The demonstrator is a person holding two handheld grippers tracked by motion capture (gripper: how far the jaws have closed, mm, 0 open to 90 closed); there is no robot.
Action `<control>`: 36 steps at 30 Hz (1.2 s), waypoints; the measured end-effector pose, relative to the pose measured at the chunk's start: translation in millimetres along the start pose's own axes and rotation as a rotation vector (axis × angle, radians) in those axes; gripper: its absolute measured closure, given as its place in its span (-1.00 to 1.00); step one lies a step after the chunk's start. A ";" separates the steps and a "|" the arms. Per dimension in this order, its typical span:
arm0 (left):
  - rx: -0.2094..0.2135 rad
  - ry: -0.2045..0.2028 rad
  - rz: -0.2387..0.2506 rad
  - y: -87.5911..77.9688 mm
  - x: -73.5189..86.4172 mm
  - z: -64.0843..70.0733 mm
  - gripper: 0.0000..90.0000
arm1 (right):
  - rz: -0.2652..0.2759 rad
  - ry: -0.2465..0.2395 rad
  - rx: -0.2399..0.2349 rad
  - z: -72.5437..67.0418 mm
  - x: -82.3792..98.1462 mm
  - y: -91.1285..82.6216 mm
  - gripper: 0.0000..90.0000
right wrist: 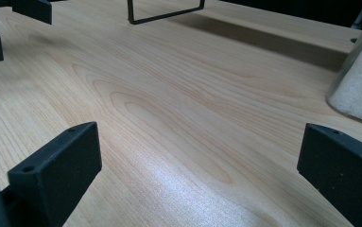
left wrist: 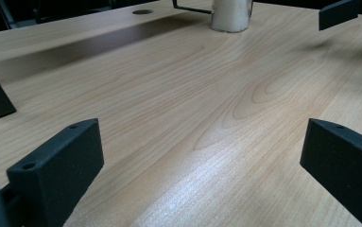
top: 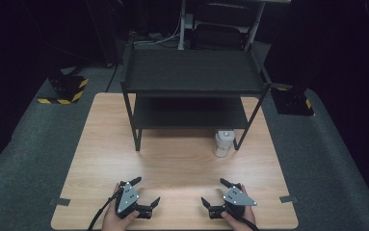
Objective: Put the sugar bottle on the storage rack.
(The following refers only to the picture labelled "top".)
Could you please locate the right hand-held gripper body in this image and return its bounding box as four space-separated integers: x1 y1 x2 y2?
208 182 258 220

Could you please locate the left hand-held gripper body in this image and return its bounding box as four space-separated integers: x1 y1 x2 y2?
116 181 154 220

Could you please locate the person's right hand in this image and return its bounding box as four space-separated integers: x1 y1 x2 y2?
221 184 258 231

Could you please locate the person's left hand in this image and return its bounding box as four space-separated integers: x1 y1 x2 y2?
101 182 141 231

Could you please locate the grey tape strip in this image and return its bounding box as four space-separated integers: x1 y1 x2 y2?
279 194 299 204
49 197 71 207

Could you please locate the black yellow striped stand base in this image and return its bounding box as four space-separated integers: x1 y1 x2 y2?
270 84 315 116
37 74 90 106

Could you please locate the black two-tier shelf rack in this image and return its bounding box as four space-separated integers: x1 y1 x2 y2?
119 41 274 152

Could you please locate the black chair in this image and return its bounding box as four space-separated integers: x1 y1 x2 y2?
191 2 251 51

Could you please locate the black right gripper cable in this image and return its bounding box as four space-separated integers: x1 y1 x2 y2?
224 206 261 231

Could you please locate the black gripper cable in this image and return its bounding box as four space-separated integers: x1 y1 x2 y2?
224 206 261 231
87 188 124 231

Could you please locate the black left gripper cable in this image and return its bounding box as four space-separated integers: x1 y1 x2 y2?
87 188 124 231

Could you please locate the white cable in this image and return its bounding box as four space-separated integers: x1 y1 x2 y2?
133 17 182 46

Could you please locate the white metal desk frame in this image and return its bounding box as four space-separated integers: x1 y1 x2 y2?
177 0 292 52

